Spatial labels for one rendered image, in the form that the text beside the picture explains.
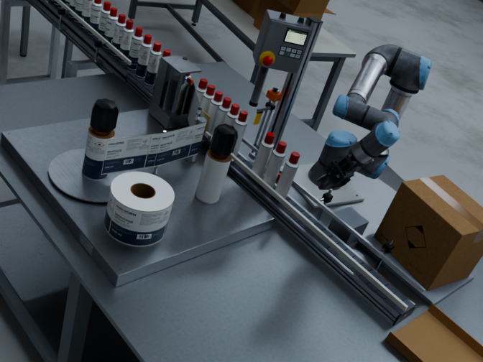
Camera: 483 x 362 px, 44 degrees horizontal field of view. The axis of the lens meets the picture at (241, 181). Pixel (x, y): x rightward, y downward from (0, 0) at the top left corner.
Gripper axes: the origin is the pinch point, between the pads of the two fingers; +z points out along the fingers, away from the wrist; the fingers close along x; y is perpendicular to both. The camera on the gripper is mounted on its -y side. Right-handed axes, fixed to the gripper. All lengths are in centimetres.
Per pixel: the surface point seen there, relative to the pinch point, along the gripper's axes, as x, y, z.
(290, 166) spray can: -13.5, -1.6, 8.2
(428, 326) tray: 59, -4, -1
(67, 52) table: -186, -67, 154
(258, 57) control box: -53, -5, -5
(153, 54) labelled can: -95, -11, 44
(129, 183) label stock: -30, 57, 22
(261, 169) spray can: -20.7, -4.4, 22.4
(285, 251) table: 12.2, 11.4, 21.1
